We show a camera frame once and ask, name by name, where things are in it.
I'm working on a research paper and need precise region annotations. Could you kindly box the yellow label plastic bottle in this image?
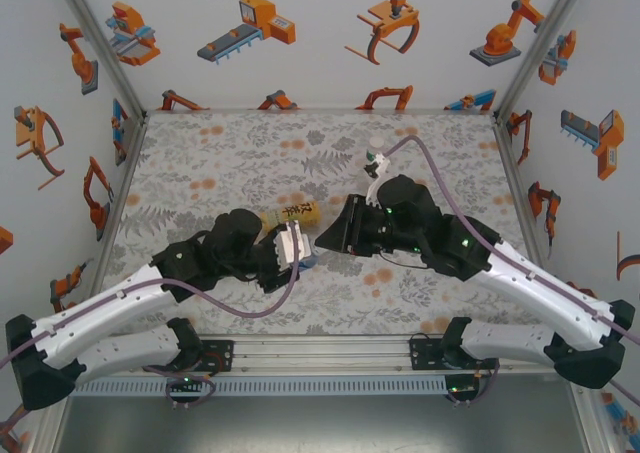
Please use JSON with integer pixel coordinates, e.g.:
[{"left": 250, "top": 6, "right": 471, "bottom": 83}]
[{"left": 259, "top": 200, "right": 327, "bottom": 235}]

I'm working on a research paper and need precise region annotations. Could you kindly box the floral patterned tablecloth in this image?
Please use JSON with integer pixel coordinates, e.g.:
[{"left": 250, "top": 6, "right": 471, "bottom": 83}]
[{"left": 107, "top": 110, "right": 557, "bottom": 337}]

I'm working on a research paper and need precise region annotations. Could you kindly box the green circuit board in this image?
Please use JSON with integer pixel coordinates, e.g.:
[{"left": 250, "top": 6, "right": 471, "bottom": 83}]
[
  {"left": 166, "top": 371, "right": 207, "bottom": 399},
  {"left": 446, "top": 380, "right": 482, "bottom": 403}
]

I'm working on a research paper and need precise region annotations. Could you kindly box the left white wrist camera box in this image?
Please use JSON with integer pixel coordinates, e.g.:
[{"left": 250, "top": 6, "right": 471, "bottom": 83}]
[{"left": 272, "top": 220, "right": 307, "bottom": 270}]

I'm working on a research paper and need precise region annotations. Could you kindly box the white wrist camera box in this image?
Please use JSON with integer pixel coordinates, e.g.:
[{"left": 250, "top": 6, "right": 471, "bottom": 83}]
[
  {"left": 272, "top": 220, "right": 307, "bottom": 270},
  {"left": 366, "top": 152, "right": 392, "bottom": 205}
]

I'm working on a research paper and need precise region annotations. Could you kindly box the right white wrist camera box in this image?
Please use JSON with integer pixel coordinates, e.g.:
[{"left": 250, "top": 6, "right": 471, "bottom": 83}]
[{"left": 366, "top": 152, "right": 392, "bottom": 205}]

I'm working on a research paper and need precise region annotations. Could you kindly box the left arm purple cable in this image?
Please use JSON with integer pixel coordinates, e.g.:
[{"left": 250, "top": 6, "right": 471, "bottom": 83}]
[{"left": 0, "top": 230, "right": 304, "bottom": 430}]

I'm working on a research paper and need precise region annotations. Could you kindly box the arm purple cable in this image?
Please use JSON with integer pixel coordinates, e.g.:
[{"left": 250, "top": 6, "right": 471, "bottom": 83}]
[
  {"left": 383, "top": 134, "right": 640, "bottom": 409},
  {"left": 0, "top": 230, "right": 304, "bottom": 430}
]

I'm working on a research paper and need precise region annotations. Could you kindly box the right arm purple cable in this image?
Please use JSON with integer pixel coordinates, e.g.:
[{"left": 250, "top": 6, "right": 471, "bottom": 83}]
[{"left": 383, "top": 134, "right": 640, "bottom": 409}]

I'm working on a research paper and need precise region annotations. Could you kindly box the aluminium profile rail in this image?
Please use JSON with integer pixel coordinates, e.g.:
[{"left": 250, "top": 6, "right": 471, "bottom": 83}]
[{"left": 47, "top": 333, "right": 595, "bottom": 378}]

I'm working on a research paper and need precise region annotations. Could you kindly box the slotted white cable duct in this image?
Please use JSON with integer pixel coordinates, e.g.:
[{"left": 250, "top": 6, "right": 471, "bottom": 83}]
[{"left": 69, "top": 376, "right": 448, "bottom": 397}]

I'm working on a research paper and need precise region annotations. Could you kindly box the aluminium table side rail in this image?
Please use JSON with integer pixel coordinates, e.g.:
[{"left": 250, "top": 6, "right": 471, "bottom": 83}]
[
  {"left": 74, "top": 112, "right": 150, "bottom": 337},
  {"left": 492, "top": 115, "right": 569, "bottom": 334}
]

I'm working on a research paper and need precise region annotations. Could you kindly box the aluminium frame post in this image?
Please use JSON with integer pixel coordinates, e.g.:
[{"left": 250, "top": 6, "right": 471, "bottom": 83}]
[
  {"left": 51, "top": 0, "right": 150, "bottom": 120},
  {"left": 492, "top": 0, "right": 595, "bottom": 122}
]

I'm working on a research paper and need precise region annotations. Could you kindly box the aluminium frame leg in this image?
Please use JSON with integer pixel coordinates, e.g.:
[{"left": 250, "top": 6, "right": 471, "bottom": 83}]
[
  {"left": 567, "top": 385, "right": 616, "bottom": 453},
  {"left": 27, "top": 406, "right": 71, "bottom": 453}
]

